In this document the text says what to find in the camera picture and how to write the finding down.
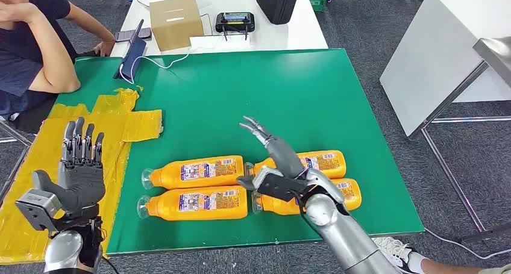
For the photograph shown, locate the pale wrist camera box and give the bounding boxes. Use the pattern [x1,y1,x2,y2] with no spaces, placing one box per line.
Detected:
[251,165,310,203]
[15,188,61,232]

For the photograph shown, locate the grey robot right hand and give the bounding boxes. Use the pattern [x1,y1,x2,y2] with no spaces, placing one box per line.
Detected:
[236,116,307,191]

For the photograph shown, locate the stainless steel table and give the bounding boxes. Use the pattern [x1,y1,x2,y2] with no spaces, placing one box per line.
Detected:
[472,37,511,89]

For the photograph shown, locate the yellow tape patch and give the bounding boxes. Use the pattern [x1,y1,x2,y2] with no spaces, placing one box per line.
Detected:
[0,87,164,265]

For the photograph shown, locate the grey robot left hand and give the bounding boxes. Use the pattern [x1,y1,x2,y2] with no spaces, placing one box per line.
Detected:
[31,117,106,216]

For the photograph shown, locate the white sneaker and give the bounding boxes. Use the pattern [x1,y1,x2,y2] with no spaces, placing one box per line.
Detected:
[373,237,420,274]

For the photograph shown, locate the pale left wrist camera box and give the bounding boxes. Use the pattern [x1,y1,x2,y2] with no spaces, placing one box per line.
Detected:
[15,188,61,232]

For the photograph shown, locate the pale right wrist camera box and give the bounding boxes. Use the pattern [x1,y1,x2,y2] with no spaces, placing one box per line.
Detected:
[251,165,310,203]

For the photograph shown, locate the dark smartphone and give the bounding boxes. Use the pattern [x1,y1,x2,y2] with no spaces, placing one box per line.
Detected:
[114,27,153,43]

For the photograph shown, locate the orange detergent bottle clear cap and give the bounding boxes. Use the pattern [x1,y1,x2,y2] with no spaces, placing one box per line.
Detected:
[142,155,245,190]
[244,150,347,181]
[251,178,363,216]
[137,185,249,222]

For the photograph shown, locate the metal chair frame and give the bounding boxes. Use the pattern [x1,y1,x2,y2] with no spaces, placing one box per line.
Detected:
[0,118,33,204]

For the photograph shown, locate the white table metal legs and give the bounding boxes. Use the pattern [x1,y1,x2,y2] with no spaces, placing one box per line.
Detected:
[378,0,511,243]

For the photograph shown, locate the green work table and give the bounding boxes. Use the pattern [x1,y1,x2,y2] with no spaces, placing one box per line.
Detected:
[54,48,425,256]

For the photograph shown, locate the black handheld controller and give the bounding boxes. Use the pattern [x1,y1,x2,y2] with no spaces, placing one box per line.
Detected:
[215,11,256,42]

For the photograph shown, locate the white floor cable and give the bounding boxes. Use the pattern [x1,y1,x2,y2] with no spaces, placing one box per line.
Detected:
[423,226,511,261]

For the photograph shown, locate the white charging cable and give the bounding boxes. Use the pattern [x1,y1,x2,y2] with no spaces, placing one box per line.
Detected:
[118,34,224,85]

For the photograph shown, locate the person's leg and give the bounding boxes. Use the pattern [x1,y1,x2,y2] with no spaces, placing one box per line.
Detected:
[407,251,511,274]

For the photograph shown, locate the black carry case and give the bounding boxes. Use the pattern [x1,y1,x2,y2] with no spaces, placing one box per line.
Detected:
[255,0,301,25]

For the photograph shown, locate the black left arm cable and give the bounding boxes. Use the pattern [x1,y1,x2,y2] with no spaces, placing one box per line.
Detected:
[101,255,121,274]

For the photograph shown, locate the brown cardboard box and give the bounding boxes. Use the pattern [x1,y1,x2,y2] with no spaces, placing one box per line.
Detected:
[149,0,205,52]

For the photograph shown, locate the person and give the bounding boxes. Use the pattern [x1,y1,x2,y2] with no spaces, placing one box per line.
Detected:
[0,0,116,123]

